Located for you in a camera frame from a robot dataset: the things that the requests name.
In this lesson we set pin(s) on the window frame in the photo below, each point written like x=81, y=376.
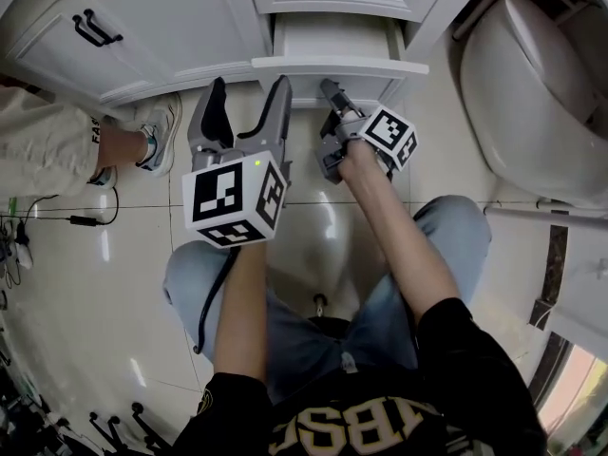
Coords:
x=560, y=387

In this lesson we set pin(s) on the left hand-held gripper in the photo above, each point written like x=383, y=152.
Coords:
x=223, y=197

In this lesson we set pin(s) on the white bathroom cabinet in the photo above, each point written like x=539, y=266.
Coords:
x=190, y=26

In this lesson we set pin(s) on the person's black printed shirt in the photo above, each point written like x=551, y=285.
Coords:
x=475, y=373

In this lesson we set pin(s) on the white toilet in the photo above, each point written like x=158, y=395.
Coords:
x=522, y=112

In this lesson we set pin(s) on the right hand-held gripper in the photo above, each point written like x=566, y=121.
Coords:
x=387, y=133

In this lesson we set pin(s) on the person's left forearm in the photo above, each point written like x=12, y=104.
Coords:
x=240, y=311

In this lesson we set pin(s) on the black stool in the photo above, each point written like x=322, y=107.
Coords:
x=328, y=323

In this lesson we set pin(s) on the person's blue jeans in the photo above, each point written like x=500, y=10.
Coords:
x=304, y=345

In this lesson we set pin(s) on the white pipe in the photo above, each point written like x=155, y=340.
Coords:
x=546, y=212

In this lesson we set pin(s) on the person's right forearm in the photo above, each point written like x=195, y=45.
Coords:
x=399, y=235

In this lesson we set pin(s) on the black tripod legs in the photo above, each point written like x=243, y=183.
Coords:
x=123, y=428

